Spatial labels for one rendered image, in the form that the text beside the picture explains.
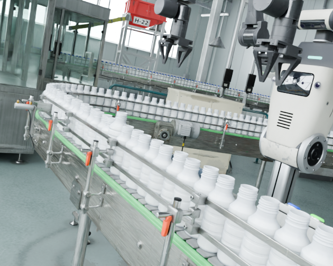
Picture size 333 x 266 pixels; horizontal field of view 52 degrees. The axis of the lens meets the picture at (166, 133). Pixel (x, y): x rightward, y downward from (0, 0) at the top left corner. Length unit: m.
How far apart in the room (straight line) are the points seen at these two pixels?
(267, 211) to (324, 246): 0.12
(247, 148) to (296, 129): 1.70
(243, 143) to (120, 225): 2.07
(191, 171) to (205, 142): 2.01
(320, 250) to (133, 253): 0.53
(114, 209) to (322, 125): 0.80
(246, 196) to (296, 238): 0.13
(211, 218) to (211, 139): 2.11
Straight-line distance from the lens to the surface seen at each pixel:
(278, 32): 0.88
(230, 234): 0.72
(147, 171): 0.96
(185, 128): 2.56
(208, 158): 5.43
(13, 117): 4.17
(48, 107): 1.86
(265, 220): 0.66
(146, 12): 7.79
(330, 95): 1.34
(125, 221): 1.01
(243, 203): 0.70
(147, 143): 1.00
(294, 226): 0.64
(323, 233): 0.60
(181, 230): 0.84
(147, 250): 0.92
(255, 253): 0.68
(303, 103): 1.33
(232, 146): 2.93
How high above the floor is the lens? 1.35
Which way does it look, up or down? 9 degrees down
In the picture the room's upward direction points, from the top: 12 degrees clockwise
